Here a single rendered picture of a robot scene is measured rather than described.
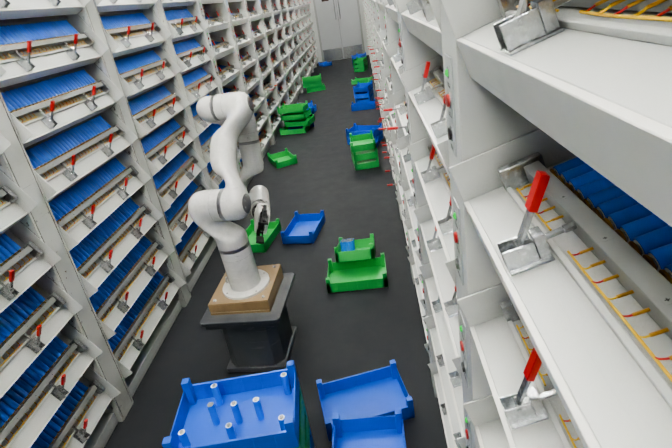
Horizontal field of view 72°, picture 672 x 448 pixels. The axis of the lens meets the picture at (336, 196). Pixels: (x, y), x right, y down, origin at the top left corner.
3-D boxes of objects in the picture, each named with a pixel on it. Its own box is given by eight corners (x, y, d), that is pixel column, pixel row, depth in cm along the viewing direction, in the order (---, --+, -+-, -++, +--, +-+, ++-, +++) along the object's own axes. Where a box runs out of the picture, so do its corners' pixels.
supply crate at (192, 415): (171, 469, 108) (161, 444, 105) (190, 400, 127) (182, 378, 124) (299, 447, 108) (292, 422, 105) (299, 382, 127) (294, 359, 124)
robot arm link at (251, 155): (220, 146, 193) (234, 215, 201) (259, 140, 195) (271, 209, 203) (222, 143, 202) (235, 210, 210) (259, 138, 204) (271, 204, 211)
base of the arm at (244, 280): (216, 301, 181) (202, 261, 173) (232, 272, 198) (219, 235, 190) (262, 298, 178) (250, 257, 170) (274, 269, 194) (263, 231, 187)
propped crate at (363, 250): (340, 250, 269) (338, 237, 269) (375, 247, 267) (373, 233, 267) (335, 263, 239) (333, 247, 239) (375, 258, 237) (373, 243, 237)
